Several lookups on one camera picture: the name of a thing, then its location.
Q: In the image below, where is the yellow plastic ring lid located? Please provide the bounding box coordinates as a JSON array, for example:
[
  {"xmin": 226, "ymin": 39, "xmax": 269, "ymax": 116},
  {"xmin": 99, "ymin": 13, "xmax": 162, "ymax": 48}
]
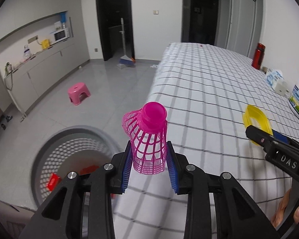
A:
[{"xmin": 242, "ymin": 105, "xmax": 273, "ymax": 148}]

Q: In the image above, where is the pink plastic shuttlecock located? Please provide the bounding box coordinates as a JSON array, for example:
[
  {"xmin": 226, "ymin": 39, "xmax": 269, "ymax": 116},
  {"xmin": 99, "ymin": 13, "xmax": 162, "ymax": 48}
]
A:
[{"xmin": 122, "ymin": 101, "xmax": 167, "ymax": 175}]

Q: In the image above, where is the red toothpaste box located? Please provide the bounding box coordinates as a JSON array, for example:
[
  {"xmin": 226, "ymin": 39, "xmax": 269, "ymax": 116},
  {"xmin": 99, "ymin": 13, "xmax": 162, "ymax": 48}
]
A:
[{"xmin": 46, "ymin": 164, "xmax": 100, "ymax": 192}]

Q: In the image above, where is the grey perforated trash basket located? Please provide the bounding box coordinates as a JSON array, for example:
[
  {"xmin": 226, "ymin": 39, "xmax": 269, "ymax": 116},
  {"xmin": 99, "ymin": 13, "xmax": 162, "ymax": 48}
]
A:
[{"xmin": 30, "ymin": 126, "xmax": 121, "ymax": 207}]

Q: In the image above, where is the person's right hand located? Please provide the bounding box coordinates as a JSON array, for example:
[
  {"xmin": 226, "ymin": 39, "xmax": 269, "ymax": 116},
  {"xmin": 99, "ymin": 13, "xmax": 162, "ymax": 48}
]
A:
[{"xmin": 270, "ymin": 188, "xmax": 299, "ymax": 228}]

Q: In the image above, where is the tissue pack blue white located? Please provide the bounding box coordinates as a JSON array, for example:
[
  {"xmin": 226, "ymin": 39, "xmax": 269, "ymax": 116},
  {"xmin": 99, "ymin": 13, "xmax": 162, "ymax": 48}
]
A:
[{"xmin": 265, "ymin": 69, "xmax": 287, "ymax": 96}]

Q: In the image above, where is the checkered white tablecloth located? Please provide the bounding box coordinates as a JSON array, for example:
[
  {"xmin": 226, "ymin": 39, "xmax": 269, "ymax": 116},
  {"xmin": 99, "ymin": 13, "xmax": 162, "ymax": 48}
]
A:
[{"xmin": 114, "ymin": 43, "xmax": 299, "ymax": 238}]

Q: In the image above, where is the red thermos bottle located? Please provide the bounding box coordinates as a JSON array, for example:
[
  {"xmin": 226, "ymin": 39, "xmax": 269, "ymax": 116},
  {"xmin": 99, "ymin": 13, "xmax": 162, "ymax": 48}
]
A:
[{"xmin": 252, "ymin": 43, "xmax": 265, "ymax": 70}]

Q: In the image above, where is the pink plastic stool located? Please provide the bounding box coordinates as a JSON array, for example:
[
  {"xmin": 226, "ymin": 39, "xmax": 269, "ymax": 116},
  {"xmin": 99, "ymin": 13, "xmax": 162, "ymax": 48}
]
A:
[{"xmin": 67, "ymin": 82, "xmax": 90, "ymax": 106}]

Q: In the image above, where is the blue broom with dustpan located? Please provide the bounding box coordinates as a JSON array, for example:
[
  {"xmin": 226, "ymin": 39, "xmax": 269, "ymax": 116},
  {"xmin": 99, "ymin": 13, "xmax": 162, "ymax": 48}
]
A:
[{"xmin": 117, "ymin": 18, "xmax": 135, "ymax": 69}]

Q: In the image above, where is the white microwave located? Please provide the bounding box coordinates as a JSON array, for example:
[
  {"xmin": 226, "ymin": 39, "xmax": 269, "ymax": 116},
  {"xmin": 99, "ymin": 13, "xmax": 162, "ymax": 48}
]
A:
[{"xmin": 51, "ymin": 27, "xmax": 70, "ymax": 44}]

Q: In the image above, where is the yellow box on counter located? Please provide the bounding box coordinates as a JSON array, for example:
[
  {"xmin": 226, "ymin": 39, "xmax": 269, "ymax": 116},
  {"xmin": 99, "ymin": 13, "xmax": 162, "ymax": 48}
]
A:
[{"xmin": 41, "ymin": 39, "xmax": 51, "ymax": 50}]

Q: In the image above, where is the white bottle on counter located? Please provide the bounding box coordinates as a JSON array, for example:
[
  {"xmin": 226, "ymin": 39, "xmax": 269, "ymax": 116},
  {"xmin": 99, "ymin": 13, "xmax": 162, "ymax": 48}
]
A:
[{"xmin": 23, "ymin": 45, "xmax": 32, "ymax": 61}]

